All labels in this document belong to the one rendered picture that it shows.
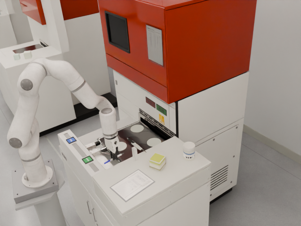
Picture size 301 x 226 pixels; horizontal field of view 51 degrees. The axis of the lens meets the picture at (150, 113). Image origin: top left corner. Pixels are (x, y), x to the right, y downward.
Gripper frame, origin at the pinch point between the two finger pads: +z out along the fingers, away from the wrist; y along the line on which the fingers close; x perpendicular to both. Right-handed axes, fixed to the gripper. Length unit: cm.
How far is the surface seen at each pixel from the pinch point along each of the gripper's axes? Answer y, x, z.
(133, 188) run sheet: -22.5, 3.2, 7.1
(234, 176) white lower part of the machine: -7, -111, 84
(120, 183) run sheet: -15.0, 6.4, 7.1
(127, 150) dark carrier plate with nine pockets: 13.9, -18.1, 14.4
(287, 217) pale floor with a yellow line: -55, -123, 105
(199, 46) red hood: -3, -67, -49
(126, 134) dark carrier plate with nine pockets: 29.5, -27.6, 14.6
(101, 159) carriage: 20.1, -1.2, 16.2
